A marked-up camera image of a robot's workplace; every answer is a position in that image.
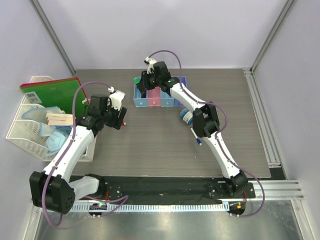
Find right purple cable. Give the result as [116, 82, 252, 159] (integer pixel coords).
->
[147, 49, 265, 220]

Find blue face masks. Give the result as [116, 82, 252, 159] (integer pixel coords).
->
[22, 106, 72, 157]

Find purple plastic bin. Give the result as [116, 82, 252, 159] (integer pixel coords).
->
[172, 75, 188, 108]

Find light blue end bin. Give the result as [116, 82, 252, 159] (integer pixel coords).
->
[133, 81, 148, 108]

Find white slotted cable duct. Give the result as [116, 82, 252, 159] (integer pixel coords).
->
[70, 202, 230, 213]

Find purple cable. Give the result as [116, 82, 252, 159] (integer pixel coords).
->
[147, 49, 265, 220]
[41, 81, 131, 227]

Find wooden blocks stack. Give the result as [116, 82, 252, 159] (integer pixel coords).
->
[46, 113, 73, 126]

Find green folder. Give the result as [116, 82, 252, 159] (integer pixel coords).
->
[20, 77, 88, 116]

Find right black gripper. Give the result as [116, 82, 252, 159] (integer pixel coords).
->
[136, 70, 161, 92]

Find blue white marker pen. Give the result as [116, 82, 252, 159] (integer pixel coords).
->
[190, 127, 202, 146]

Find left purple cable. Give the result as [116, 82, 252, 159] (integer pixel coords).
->
[41, 81, 131, 227]

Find blue plastic bin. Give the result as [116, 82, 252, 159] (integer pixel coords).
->
[160, 91, 175, 107]

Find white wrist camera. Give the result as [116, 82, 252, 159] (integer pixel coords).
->
[108, 86, 126, 111]
[144, 56, 157, 74]

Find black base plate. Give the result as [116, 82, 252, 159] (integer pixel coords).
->
[89, 176, 256, 206]

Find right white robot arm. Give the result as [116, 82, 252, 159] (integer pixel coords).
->
[135, 57, 248, 198]

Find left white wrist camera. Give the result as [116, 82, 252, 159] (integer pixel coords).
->
[108, 86, 126, 111]

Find blue slime jar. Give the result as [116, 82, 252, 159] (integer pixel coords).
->
[179, 108, 193, 126]

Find pink plastic bin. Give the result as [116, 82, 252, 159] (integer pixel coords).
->
[147, 87, 161, 107]

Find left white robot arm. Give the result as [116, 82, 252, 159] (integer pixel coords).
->
[29, 90, 127, 215]

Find white mesh desk organizer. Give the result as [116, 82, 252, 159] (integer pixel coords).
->
[5, 75, 99, 163]

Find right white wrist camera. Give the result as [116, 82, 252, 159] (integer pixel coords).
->
[144, 56, 157, 74]

